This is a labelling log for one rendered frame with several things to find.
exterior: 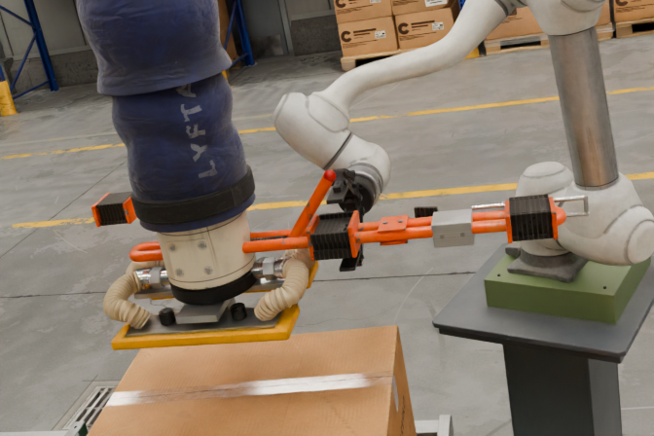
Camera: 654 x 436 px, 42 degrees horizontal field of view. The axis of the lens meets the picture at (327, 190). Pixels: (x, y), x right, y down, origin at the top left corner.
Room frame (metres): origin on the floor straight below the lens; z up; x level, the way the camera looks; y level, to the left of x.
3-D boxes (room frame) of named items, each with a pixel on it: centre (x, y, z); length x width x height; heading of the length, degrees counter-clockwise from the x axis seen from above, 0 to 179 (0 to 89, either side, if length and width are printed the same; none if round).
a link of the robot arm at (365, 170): (1.65, -0.07, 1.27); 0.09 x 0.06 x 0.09; 76
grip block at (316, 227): (1.42, 0.00, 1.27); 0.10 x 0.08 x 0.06; 166
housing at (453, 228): (1.37, -0.21, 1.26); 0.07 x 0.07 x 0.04; 76
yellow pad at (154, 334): (1.39, 0.27, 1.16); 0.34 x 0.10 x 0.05; 76
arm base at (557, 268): (2.01, -0.54, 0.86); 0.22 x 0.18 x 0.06; 47
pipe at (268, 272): (1.48, 0.24, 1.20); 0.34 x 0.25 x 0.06; 76
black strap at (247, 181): (1.49, 0.24, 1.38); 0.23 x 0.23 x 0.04
